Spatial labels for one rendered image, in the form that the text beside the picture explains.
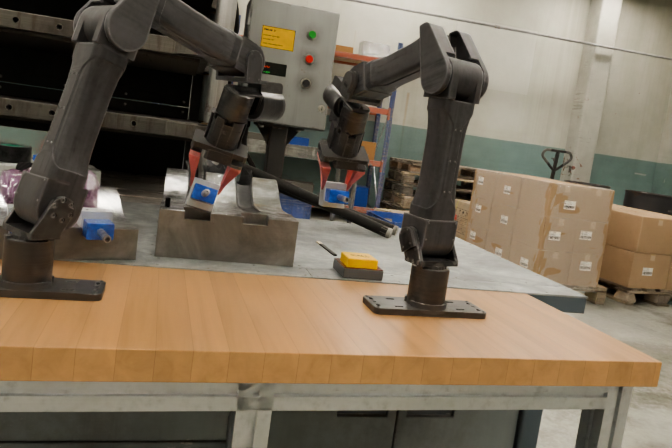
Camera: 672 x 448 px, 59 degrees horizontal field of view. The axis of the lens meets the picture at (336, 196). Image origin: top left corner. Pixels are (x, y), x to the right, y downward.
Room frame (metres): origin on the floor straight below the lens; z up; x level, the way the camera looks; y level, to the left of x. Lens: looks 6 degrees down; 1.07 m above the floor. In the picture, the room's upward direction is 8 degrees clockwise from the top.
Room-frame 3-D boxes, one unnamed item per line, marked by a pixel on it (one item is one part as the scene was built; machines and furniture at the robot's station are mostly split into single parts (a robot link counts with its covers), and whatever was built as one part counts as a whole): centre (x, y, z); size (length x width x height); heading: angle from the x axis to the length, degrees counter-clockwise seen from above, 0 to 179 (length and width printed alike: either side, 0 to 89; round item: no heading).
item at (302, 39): (2.07, 0.23, 0.74); 0.31 x 0.22 x 1.47; 105
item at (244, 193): (1.32, 0.26, 0.92); 0.35 x 0.16 x 0.09; 15
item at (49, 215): (0.80, 0.40, 0.90); 0.09 x 0.06 x 0.06; 53
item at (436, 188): (0.98, -0.16, 1.05); 0.07 x 0.06 x 0.33; 122
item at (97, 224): (0.97, 0.38, 0.86); 0.13 x 0.05 x 0.05; 32
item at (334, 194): (1.25, 0.00, 0.94); 0.13 x 0.05 x 0.05; 15
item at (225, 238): (1.34, 0.26, 0.87); 0.50 x 0.26 x 0.14; 15
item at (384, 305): (0.96, -0.17, 0.84); 0.20 x 0.07 x 0.08; 107
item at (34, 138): (1.97, 0.99, 0.87); 0.50 x 0.27 x 0.17; 15
